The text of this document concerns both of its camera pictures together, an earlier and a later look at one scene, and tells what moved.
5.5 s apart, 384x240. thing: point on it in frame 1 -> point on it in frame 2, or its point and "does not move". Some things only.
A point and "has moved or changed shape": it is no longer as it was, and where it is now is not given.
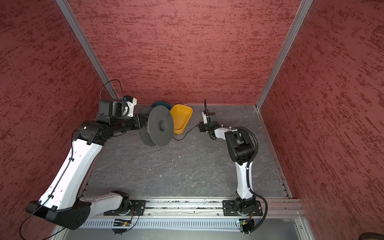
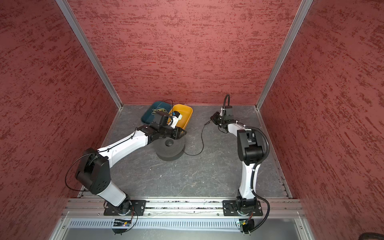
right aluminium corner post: x=301 y=11 does not move
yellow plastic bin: x=181 y=114 does not move
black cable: x=185 y=136 -> x=203 y=146
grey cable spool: x=158 y=125 has moved or changed shape
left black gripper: x=137 y=122 -> x=177 y=132
